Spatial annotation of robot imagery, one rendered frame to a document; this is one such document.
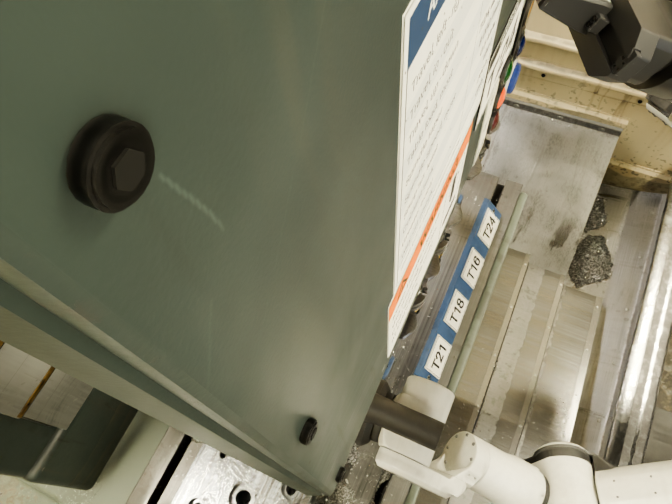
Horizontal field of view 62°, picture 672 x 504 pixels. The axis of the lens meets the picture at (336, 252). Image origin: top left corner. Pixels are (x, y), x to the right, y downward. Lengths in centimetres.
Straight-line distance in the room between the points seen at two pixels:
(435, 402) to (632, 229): 113
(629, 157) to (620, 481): 106
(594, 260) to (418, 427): 108
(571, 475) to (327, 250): 74
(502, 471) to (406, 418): 18
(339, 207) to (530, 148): 148
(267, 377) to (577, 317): 140
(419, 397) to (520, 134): 105
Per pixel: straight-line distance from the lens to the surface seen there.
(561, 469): 88
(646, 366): 144
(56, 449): 140
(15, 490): 177
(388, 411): 68
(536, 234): 159
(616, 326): 160
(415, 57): 19
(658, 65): 58
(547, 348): 147
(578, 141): 165
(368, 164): 18
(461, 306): 123
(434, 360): 118
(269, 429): 19
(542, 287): 153
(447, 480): 75
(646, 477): 88
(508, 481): 81
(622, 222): 176
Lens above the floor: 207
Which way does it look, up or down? 63 degrees down
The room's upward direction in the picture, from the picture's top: 10 degrees counter-clockwise
